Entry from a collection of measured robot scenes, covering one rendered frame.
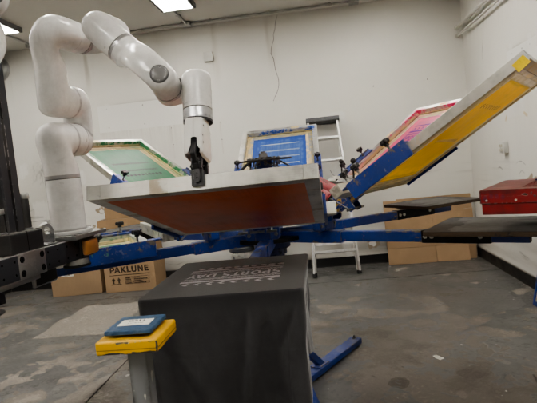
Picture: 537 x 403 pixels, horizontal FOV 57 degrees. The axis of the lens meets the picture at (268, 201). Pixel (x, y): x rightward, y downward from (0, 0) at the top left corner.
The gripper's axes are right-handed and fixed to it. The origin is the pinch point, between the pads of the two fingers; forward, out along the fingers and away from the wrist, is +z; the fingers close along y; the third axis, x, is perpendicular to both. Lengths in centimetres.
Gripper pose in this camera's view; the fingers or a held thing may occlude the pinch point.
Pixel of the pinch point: (200, 180)
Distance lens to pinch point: 124.6
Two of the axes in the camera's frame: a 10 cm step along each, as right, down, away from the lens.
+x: 9.9, -0.9, -1.1
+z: 0.7, 9.8, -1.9
